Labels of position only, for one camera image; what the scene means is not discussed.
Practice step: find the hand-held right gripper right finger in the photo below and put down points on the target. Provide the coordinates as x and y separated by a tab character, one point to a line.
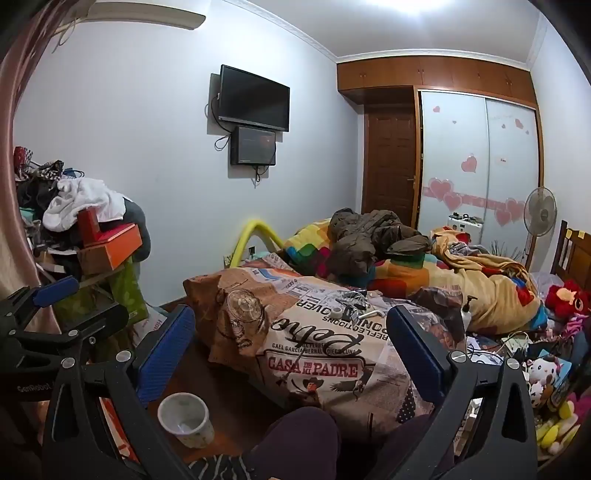
415	355

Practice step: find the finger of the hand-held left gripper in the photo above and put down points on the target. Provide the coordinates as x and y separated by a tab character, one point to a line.
99	318
55	290

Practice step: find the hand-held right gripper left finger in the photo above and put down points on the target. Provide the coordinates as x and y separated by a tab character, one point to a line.
166	355

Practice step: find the white red-print carton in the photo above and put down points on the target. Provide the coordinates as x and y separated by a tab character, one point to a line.
150	330

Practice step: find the green bag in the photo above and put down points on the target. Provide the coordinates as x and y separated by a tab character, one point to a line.
124	295

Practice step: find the white pump bottle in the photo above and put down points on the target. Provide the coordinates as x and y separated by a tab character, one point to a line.
467	316

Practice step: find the white paper cup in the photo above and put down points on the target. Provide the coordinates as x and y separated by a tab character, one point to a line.
184	420

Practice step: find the orange box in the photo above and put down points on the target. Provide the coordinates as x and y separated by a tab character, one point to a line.
117	247

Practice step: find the red box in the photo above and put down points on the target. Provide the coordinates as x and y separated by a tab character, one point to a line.
88	224

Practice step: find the white cloth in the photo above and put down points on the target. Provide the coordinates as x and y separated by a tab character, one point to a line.
87	196

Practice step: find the dark grey cloth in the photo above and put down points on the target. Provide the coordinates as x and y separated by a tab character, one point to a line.
138	226

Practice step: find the pile of dark clothes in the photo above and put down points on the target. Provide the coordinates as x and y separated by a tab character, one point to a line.
37	189

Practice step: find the yellow cartoon blanket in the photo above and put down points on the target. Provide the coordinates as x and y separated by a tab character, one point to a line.
498	290

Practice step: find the newspaper print blanket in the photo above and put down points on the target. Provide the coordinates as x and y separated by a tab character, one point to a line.
300	350

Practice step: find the white cat plush toy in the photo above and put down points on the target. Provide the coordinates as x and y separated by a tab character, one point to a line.
542	376

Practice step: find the brown jacket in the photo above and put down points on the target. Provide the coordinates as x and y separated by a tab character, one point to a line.
364	235

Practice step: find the colourful checkered blanket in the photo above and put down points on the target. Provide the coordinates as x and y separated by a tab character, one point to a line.
304	247

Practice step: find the yellow plush toy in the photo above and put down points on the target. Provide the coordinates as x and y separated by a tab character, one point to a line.
554	429

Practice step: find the red plush toy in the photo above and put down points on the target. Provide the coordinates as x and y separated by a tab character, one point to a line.
568	295

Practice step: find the wooden headboard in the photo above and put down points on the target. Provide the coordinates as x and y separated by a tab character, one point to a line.
575	254

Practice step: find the white standing fan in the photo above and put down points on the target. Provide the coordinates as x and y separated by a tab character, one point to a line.
539	211

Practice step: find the brown wooden door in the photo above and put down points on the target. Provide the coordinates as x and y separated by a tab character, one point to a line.
390	161

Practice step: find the wardrobe with heart stickers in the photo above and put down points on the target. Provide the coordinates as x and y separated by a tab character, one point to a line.
461	138

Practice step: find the pink curtain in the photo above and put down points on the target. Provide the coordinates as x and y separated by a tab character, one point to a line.
27	60

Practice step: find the beige ceiling fan blade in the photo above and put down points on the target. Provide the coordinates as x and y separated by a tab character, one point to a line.
138	16

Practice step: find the small black wall monitor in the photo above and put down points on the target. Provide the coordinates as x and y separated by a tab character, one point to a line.
253	146

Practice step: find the black wall television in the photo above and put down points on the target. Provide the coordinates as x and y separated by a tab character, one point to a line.
254	98

